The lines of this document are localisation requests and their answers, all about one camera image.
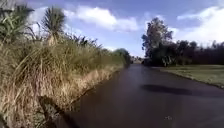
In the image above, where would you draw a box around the dark hedge of trees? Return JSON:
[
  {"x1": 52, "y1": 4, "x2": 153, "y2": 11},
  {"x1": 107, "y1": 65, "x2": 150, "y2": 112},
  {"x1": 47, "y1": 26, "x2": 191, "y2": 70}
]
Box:
[{"x1": 143, "y1": 39, "x2": 224, "y2": 67}]

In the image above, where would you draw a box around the tall dry grass bank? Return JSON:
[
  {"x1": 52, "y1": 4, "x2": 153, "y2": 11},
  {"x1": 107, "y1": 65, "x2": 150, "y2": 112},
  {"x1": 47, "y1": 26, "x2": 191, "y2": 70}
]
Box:
[{"x1": 0, "y1": 33, "x2": 133, "y2": 128}]

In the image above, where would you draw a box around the dark asphalt road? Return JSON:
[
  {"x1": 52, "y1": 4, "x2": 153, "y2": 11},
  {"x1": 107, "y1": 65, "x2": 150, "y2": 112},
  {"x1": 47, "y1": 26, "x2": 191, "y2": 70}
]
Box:
[{"x1": 49, "y1": 63, "x2": 224, "y2": 128}]

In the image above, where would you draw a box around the green grass verge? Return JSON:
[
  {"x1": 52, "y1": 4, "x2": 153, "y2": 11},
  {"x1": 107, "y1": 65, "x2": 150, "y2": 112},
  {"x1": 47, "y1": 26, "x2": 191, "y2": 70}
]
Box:
[{"x1": 156, "y1": 64, "x2": 224, "y2": 90}]

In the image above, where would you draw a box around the tall leafy tree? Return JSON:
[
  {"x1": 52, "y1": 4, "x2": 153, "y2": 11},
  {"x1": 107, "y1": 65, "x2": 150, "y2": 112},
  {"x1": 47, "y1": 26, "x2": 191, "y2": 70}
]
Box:
[{"x1": 140, "y1": 17, "x2": 174, "y2": 66}]

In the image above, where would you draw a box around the palm-like tree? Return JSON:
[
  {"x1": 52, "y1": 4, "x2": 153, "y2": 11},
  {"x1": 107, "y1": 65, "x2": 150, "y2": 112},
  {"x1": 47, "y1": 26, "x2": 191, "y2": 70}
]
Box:
[
  {"x1": 0, "y1": 3, "x2": 35, "y2": 44},
  {"x1": 40, "y1": 6, "x2": 68, "y2": 46}
]

